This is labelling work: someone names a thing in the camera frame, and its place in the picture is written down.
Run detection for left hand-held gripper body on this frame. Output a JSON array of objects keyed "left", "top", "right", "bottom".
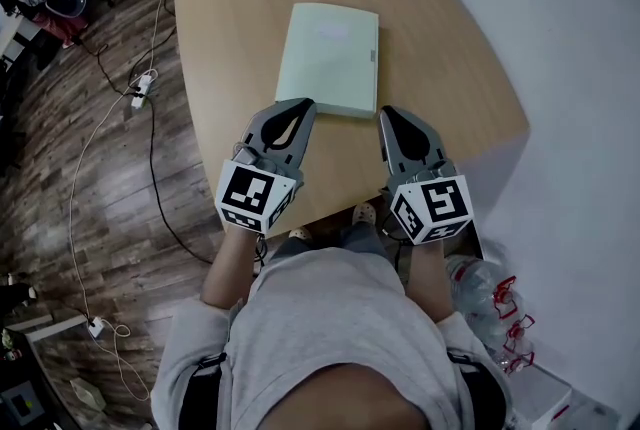
[{"left": 214, "top": 141, "right": 306, "bottom": 240}]

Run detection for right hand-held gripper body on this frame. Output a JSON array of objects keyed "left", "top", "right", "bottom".
[{"left": 381, "top": 158, "right": 475, "bottom": 247}]

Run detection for light green folder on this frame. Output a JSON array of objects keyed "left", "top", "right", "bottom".
[{"left": 274, "top": 1, "right": 380, "bottom": 121}]

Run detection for person's right forearm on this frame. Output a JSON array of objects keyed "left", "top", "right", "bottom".
[{"left": 405, "top": 241, "right": 452, "bottom": 328}]

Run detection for person's left forearm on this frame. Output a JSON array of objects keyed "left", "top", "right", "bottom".
[{"left": 199, "top": 229, "right": 267, "bottom": 313}]

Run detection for person's right white shoe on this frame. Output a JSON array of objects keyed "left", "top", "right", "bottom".
[{"left": 351, "top": 202, "right": 379, "bottom": 226}]

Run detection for wooden table white legs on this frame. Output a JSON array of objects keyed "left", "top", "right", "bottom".
[{"left": 172, "top": 0, "right": 531, "bottom": 262}]

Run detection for large clear water bottle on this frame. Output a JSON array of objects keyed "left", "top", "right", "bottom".
[
  {"left": 481, "top": 337, "right": 537, "bottom": 377},
  {"left": 464, "top": 297, "right": 536, "bottom": 355},
  {"left": 444, "top": 253, "right": 519, "bottom": 320}
]

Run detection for person's grey trousers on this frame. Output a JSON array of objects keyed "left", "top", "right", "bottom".
[{"left": 271, "top": 221, "right": 397, "bottom": 265}]

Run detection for white power strip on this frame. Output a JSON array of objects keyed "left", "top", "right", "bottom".
[{"left": 130, "top": 72, "right": 154, "bottom": 111}]

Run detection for person's grey shirt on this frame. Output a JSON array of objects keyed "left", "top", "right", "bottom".
[{"left": 151, "top": 245, "right": 512, "bottom": 430}]

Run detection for red checked cloth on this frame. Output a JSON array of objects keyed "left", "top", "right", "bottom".
[{"left": 31, "top": 9, "right": 89, "bottom": 51}]

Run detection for white cardboard box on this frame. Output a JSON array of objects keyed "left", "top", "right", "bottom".
[{"left": 509, "top": 359, "right": 574, "bottom": 430}]

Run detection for long black cable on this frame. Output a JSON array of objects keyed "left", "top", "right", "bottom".
[{"left": 147, "top": 90, "right": 217, "bottom": 265}]

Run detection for looped black cable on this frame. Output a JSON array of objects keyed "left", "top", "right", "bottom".
[{"left": 73, "top": 36, "right": 137, "bottom": 98}]

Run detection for long white cable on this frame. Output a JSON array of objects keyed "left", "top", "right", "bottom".
[{"left": 66, "top": 0, "right": 172, "bottom": 403}]

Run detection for black shoulder strap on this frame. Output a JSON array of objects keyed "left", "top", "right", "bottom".
[
  {"left": 184, "top": 351, "right": 229, "bottom": 430},
  {"left": 445, "top": 351, "right": 509, "bottom": 430}
]

